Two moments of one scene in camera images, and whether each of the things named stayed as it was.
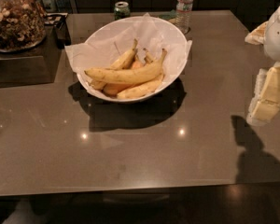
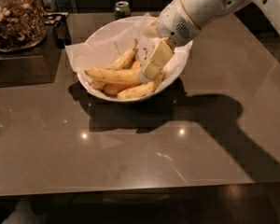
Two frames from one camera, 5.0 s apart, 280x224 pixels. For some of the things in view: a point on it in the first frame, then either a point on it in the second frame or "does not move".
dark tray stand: x=35 y=65 does not move
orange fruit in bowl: x=113 y=89 does not move
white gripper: x=278 y=32 → x=176 y=24
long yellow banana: x=132 y=75 does not move
